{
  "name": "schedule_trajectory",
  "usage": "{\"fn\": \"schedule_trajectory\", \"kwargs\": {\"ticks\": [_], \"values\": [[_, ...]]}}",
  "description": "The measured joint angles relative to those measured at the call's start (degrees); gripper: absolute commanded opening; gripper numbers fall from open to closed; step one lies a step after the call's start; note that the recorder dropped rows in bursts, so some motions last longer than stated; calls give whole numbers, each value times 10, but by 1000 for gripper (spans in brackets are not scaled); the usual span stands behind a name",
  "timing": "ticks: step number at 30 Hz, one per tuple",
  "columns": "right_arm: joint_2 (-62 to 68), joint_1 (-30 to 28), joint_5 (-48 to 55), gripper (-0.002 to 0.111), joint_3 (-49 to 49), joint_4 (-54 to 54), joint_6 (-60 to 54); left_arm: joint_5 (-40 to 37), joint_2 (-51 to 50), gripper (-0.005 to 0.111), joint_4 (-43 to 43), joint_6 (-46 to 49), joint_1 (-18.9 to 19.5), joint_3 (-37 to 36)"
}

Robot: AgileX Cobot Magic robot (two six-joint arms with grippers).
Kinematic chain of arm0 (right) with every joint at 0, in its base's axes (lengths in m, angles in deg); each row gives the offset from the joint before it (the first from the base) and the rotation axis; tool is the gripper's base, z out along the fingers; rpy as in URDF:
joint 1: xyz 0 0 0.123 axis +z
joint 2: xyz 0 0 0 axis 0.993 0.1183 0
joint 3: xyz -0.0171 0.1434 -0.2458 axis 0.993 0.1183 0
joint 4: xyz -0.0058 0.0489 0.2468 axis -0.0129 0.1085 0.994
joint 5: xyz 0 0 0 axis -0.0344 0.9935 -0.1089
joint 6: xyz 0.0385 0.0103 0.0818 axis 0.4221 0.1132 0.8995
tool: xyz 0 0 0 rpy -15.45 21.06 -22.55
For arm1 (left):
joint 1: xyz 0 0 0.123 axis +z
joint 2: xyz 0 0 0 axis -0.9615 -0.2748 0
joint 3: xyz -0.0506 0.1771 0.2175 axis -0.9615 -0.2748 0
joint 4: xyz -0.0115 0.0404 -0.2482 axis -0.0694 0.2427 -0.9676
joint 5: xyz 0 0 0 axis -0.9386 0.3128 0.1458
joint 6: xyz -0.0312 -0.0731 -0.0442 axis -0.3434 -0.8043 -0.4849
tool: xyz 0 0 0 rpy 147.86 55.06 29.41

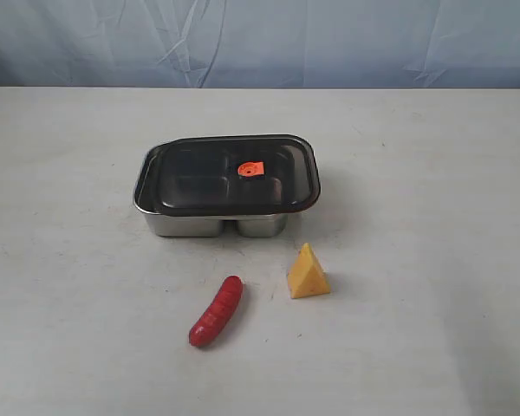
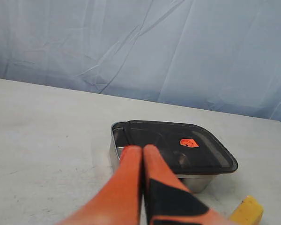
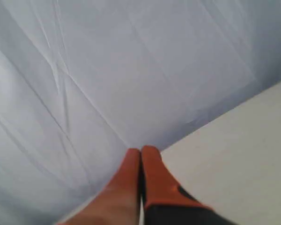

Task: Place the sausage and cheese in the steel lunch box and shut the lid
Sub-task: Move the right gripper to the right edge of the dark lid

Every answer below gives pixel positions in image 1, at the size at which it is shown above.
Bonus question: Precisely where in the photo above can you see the dark transparent lunch box lid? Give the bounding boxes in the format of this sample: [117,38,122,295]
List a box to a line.
[148,134,321,218]

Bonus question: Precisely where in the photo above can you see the yellow toy cheese wedge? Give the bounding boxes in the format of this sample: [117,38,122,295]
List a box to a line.
[287,243,331,299]

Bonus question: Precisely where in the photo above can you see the red toy sausage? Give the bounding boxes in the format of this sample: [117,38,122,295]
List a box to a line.
[188,276,244,348]

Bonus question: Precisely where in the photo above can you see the stainless steel lunch box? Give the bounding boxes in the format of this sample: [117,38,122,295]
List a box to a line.
[133,143,301,237]

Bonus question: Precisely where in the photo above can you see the blue-grey backdrop cloth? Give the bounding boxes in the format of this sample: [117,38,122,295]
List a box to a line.
[0,1,520,88]

